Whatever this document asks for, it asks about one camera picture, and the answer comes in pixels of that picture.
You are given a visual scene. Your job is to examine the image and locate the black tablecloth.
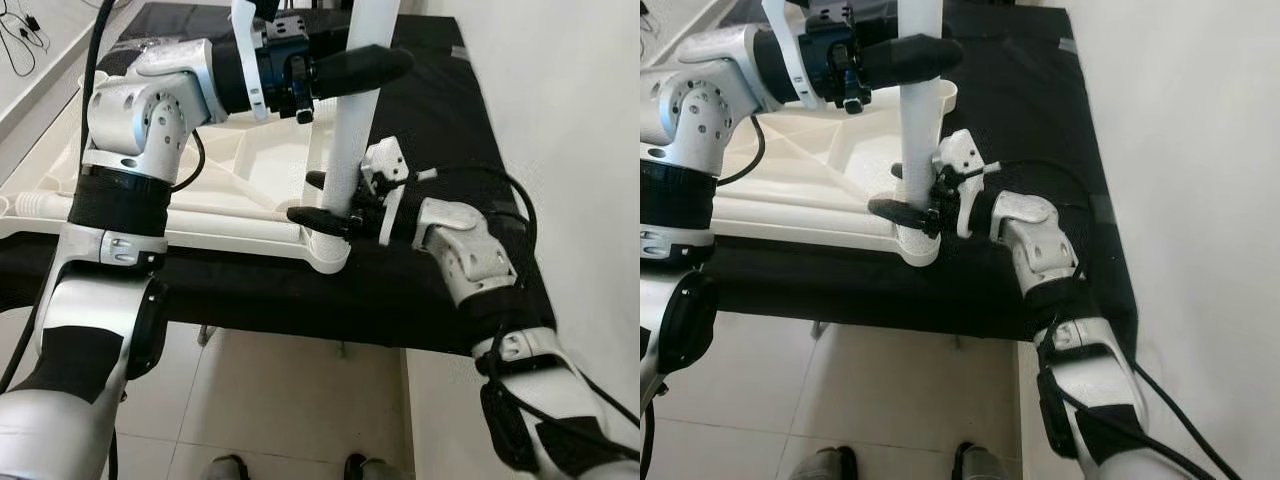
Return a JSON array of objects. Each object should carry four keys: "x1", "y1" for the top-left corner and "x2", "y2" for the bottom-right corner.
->
[
  {"x1": 0, "y1": 0, "x2": 558, "y2": 353},
  {"x1": 640, "y1": 0, "x2": 1141, "y2": 356}
]

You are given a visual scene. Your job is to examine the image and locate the white plastic table top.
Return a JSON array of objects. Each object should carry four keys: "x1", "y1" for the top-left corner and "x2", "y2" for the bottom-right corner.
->
[
  {"x1": 705, "y1": 80, "x2": 959, "y2": 269},
  {"x1": 0, "y1": 70, "x2": 351, "y2": 276}
]

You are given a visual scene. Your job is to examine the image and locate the white plastic table leg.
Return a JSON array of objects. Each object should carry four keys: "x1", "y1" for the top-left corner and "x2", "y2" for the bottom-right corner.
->
[
  {"x1": 320, "y1": 0, "x2": 403, "y2": 236},
  {"x1": 895, "y1": 0, "x2": 946, "y2": 236},
  {"x1": 712, "y1": 195, "x2": 896, "y2": 236},
  {"x1": 0, "y1": 190, "x2": 306, "y2": 239}
]

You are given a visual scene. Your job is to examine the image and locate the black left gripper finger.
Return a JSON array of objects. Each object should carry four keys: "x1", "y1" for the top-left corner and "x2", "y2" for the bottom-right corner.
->
[
  {"x1": 310, "y1": 44, "x2": 417, "y2": 101},
  {"x1": 860, "y1": 35, "x2": 967, "y2": 91}
]

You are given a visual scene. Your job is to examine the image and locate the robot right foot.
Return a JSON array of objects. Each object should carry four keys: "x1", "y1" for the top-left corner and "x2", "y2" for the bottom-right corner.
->
[
  {"x1": 955, "y1": 443, "x2": 1011, "y2": 480},
  {"x1": 345, "y1": 453, "x2": 401, "y2": 480}
]

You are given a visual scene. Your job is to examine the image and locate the black wall cable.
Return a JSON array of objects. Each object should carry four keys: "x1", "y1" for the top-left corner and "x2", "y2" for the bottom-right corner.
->
[{"x1": 0, "y1": 0, "x2": 51, "y2": 76}]

